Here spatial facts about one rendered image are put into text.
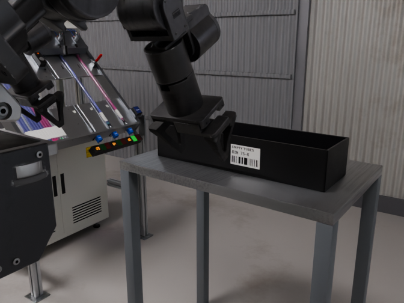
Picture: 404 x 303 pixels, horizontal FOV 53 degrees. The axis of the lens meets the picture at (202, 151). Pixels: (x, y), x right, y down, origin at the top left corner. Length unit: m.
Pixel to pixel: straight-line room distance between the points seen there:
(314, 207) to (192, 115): 0.48
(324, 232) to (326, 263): 0.08
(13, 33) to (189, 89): 0.27
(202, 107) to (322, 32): 2.49
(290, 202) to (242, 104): 2.32
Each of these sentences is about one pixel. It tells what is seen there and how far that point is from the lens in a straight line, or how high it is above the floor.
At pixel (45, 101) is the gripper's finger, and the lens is 0.90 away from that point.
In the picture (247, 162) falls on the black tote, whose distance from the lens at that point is 1.15.
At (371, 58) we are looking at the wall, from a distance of 2.97.
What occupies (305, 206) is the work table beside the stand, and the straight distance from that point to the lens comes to 0.98.
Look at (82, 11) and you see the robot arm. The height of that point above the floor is 1.20.
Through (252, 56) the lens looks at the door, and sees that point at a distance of 3.20.
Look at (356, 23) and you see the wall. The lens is 2.99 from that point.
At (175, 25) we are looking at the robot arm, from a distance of 0.54.
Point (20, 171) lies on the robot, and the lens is 0.56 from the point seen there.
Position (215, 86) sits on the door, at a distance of 3.38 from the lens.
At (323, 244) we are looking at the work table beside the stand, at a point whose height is 0.72.
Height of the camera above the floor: 1.18
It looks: 16 degrees down
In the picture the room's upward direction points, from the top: straight up
